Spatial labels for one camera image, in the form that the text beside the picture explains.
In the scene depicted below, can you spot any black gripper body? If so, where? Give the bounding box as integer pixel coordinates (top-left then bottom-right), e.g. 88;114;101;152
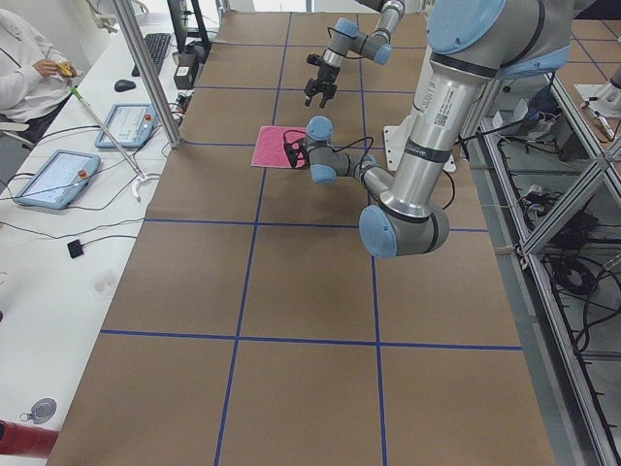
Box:
305;63;340;96

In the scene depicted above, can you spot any pink towel with grey trim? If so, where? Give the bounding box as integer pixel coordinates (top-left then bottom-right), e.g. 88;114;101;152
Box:
250;125;306;169

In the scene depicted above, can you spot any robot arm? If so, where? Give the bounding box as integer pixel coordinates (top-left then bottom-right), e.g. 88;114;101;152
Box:
302;1;574;258
304;0;406;109

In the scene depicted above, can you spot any black power box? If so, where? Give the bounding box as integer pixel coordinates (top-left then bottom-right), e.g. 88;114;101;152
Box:
174;53;199;90

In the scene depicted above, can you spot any black keyboard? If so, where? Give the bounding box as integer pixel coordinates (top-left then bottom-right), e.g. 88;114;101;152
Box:
144;32;172;74

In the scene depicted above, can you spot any far teach pendant tablet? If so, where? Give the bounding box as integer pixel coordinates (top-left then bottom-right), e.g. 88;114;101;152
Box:
105;103;158;150

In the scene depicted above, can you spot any teach pendant tablet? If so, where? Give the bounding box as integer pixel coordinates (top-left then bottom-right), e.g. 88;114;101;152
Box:
105;103;158;150
15;150;101;210

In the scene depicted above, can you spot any grabber stick tool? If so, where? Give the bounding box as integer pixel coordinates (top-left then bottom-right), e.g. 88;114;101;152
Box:
70;84;160;202

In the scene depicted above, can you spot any black computer mouse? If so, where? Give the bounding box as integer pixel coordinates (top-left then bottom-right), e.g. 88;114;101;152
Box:
114;80;137;92

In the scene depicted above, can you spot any near teach pendant tablet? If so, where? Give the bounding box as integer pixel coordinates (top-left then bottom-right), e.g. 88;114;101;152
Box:
15;150;101;210

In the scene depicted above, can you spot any person in white shirt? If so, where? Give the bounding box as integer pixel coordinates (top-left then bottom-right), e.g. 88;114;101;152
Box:
1;10;77;144

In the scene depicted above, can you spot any small black square pad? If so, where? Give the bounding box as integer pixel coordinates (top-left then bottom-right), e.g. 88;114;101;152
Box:
67;239;84;259

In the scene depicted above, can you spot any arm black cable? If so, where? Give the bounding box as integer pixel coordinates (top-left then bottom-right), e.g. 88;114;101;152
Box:
282;129;457;210

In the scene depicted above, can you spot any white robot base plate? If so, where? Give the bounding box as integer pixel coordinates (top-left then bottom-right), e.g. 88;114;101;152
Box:
383;119;427;172

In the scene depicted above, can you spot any aluminium frame post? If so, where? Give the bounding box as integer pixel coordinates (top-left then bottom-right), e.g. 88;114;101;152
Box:
112;0;181;149

